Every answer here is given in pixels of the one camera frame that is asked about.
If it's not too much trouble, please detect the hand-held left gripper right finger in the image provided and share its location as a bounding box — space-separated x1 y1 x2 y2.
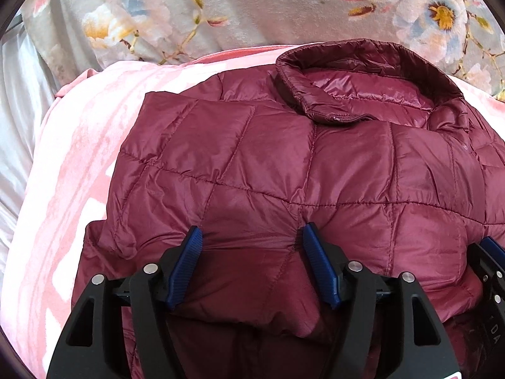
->
300 222 460 379

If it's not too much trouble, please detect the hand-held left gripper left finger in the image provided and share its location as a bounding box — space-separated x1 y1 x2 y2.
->
46 226 204 379

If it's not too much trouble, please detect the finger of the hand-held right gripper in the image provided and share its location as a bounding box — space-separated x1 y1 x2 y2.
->
469 236 505 286

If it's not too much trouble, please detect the maroon quilted puffer jacket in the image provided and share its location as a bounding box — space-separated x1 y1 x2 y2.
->
77 39 505 379

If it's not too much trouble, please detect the pink blanket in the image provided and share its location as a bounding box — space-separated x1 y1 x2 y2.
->
0 45 505 379

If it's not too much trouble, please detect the white bed sheet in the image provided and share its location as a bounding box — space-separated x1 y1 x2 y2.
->
0 27 58 253

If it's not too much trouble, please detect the grey floral quilt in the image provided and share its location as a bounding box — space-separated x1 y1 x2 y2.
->
20 0 505 103

